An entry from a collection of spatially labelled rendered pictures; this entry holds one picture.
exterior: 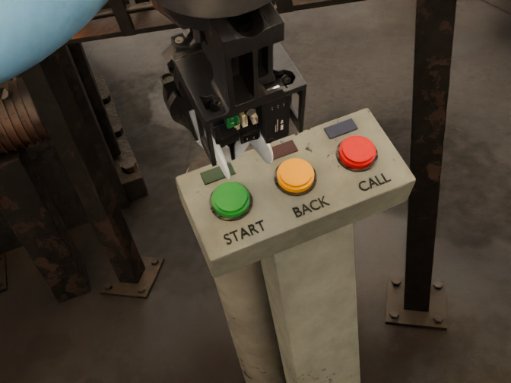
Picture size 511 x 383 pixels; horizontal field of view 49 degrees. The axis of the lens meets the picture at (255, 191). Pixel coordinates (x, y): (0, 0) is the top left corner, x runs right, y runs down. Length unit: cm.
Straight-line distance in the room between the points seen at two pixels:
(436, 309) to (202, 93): 94
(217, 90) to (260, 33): 6
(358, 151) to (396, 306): 65
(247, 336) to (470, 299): 51
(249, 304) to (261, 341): 10
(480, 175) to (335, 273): 91
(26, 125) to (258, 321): 55
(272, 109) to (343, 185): 25
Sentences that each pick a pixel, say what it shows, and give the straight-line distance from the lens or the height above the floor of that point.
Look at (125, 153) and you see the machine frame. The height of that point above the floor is 7.
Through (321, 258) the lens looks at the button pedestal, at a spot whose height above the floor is 50.
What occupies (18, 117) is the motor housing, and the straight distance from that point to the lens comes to 111.
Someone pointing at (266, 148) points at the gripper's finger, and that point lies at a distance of 45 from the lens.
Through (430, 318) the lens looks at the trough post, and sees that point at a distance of 121.
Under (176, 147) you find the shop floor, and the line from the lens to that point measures 175.
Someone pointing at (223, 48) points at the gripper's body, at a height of 85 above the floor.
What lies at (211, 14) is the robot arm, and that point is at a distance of 30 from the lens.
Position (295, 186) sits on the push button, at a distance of 59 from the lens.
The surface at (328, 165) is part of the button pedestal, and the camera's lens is 62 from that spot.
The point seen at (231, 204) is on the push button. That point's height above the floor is 61.
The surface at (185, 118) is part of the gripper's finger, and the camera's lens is 44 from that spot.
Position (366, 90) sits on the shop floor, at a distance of 187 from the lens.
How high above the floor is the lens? 99
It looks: 41 degrees down
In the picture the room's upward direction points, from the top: 11 degrees counter-clockwise
